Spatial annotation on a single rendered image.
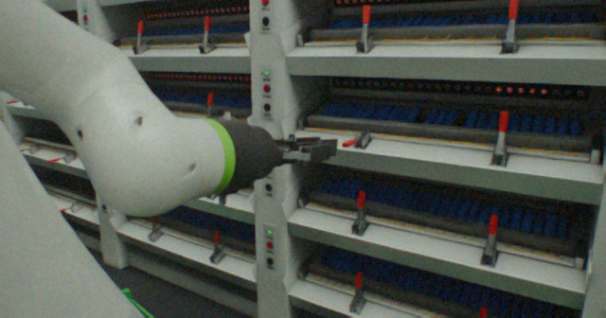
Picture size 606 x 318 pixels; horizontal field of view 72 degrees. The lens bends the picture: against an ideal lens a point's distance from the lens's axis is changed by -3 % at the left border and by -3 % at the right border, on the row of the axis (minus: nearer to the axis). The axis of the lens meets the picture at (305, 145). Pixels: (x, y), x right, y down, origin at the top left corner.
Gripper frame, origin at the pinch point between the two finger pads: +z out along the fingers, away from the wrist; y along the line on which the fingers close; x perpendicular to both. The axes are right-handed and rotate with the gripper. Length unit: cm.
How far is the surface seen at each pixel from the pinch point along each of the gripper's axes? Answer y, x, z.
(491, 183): 25.9, -4.3, 18.0
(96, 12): -88, 30, 13
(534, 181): 32.7, -2.8, 17.1
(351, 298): -2.1, -37.3, 25.2
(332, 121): -8.8, 3.6, 21.2
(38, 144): -141, -17, 22
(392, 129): 5.0, 3.2, 21.8
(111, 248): -92, -47, 23
